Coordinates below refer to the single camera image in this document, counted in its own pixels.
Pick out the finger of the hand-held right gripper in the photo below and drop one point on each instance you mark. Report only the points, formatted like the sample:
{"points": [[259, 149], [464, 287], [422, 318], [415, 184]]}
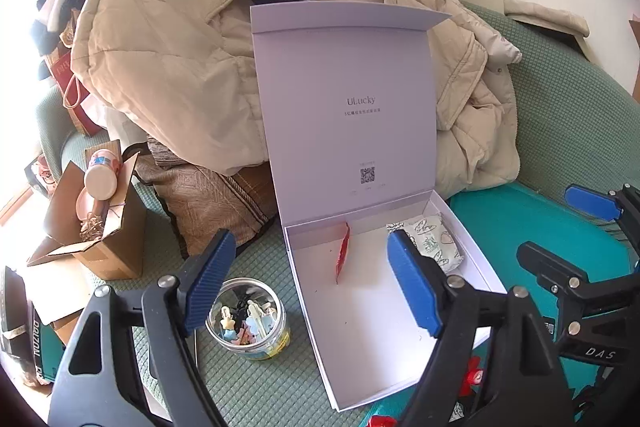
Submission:
{"points": [[592, 203], [550, 264]]}

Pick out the dark printed box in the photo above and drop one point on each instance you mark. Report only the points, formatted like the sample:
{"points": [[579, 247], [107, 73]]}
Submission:
{"points": [[27, 347]]}

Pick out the clear jar of clips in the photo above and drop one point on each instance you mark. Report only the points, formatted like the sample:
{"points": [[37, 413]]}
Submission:
{"points": [[247, 322]]}

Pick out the beige folded cloth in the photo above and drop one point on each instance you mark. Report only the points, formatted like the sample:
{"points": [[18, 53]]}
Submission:
{"points": [[547, 17]]}

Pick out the flat cardboard sheet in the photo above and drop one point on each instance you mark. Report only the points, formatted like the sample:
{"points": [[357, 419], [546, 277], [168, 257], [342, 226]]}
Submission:
{"points": [[55, 292]]}

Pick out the pink bottle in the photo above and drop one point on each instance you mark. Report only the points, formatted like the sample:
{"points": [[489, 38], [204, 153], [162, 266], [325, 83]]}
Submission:
{"points": [[101, 174]]}

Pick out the brown patterned cushion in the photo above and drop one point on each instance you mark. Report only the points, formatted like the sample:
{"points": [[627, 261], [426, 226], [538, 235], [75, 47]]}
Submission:
{"points": [[210, 202]]}

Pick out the white lidded gift box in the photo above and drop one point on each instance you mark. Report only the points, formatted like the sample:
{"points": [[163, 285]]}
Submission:
{"points": [[350, 107]]}

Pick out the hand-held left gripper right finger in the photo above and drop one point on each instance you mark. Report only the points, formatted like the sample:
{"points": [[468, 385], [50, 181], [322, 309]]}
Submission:
{"points": [[412, 279]]}

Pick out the brown cardboard box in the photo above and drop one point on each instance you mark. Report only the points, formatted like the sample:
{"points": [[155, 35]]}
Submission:
{"points": [[107, 247]]}

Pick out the red cartoon figure snack packet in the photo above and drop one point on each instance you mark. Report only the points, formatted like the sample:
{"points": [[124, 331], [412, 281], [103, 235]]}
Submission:
{"points": [[343, 254]]}

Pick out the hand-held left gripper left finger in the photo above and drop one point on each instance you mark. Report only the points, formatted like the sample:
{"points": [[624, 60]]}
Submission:
{"points": [[210, 277]]}

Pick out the beige quilted jacket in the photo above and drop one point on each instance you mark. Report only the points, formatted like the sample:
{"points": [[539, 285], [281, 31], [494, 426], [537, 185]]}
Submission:
{"points": [[175, 72]]}

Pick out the red paper bag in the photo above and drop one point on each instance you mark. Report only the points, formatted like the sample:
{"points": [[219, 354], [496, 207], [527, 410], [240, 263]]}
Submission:
{"points": [[75, 92]]}

